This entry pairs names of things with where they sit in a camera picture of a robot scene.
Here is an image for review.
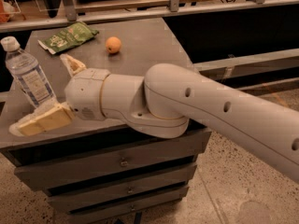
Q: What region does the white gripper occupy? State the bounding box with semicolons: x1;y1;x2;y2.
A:
8;54;110;136

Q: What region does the clear plastic water bottle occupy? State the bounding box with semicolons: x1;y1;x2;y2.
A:
1;36;55;107

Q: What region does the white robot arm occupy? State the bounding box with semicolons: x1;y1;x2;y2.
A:
9;55;299;182

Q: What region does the green snack bag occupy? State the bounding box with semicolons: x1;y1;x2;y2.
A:
38;22;99;54

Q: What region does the orange fruit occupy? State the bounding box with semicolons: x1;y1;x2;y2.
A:
106;36;121;54

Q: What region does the grey drawer cabinet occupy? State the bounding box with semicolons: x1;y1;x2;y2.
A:
0;19;211;224

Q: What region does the orange object at left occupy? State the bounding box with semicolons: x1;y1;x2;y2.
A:
0;0;15;23

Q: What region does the middle grey drawer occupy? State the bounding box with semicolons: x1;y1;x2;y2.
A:
48;162;196;213

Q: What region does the grey drawer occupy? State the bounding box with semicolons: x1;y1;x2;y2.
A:
69;184;189;224
15;128;211;190
48;162;196;213

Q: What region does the bottom grey drawer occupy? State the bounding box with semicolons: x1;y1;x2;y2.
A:
69;184;189;224

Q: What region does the top grey drawer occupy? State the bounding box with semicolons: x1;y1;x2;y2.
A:
15;128;211;190

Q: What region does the grey metal railing frame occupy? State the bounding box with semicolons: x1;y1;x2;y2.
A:
0;0;299;79

